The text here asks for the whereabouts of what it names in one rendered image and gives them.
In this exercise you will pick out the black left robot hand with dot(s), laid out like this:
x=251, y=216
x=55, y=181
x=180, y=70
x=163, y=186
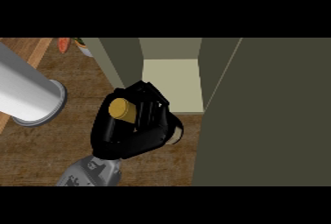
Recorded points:
x=113, y=140

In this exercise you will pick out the dark wine bottle yellow cap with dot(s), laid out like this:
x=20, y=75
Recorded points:
x=120, y=109

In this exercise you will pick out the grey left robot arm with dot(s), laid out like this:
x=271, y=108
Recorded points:
x=92, y=173

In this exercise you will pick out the olive grey cabinet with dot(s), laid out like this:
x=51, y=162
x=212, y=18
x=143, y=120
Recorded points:
x=172, y=81

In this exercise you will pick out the white cylinder with grey rim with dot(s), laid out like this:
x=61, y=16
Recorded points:
x=24, y=90

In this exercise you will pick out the pale bowl with greens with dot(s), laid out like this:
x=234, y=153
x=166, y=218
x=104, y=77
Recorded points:
x=85, y=48

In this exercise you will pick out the orange vegetable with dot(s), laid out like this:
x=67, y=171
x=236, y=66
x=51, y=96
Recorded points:
x=64, y=44

